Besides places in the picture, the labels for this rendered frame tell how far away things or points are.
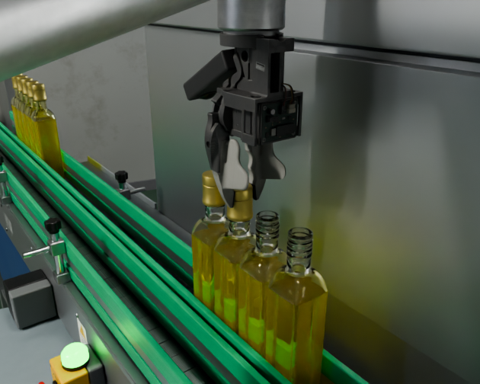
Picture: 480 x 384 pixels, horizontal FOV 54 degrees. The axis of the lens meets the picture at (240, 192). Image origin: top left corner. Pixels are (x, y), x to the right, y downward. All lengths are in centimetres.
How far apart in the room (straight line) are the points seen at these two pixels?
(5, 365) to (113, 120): 262
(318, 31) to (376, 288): 35
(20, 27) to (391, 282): 52
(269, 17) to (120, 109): 299
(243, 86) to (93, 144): 299
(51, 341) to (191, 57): 63
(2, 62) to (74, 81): 315
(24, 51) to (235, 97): 31
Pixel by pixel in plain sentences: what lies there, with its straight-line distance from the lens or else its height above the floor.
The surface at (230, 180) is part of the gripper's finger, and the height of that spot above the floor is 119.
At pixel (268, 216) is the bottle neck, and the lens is 60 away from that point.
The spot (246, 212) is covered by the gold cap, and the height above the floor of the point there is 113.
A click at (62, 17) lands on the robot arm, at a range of 26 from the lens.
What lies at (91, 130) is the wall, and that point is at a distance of 349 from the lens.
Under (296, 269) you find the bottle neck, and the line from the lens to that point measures 56.
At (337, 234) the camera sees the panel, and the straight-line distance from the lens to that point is 68.
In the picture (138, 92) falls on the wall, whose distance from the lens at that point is 348.
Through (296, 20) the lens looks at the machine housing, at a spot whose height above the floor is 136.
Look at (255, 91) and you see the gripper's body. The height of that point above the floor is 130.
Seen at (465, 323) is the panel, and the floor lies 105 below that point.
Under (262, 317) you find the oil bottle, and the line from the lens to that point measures 62.
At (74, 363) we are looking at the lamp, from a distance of 86.
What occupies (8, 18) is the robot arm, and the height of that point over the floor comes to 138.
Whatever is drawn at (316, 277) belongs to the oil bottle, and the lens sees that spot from 57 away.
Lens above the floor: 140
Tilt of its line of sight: 23 degrees down
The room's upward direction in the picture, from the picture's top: straight up
